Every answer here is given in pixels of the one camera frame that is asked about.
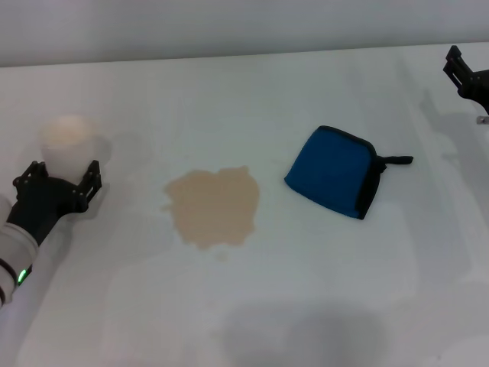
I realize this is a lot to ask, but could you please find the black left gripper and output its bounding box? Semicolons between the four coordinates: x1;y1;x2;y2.
7;159;102;246

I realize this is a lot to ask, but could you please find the brown liquid stain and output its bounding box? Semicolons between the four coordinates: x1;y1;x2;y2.
160;165;261;252

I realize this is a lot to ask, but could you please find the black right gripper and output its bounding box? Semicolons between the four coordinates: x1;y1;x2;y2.
442;44;489;115

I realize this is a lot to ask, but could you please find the white paper cup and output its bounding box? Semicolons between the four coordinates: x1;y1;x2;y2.
38;114;102;180

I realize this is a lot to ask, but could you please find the blue rag with black trim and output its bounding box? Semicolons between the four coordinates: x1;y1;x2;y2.
283;125;415;221

